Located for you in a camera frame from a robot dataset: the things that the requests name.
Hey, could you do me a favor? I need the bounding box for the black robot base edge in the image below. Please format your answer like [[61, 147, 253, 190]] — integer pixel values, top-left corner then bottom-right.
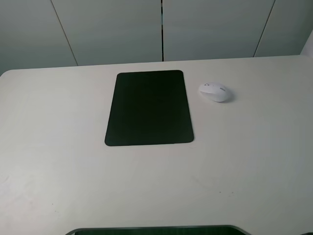
[[68, 225, 245, 235]]

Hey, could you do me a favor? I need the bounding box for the white wireless computer mouse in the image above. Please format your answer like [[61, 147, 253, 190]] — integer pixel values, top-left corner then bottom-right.
[[199, 82, 231, 102]]

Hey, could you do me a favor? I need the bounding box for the black rectangular mouse pad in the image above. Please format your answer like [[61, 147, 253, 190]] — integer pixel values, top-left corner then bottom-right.
[[104, 70, 194, 146]]

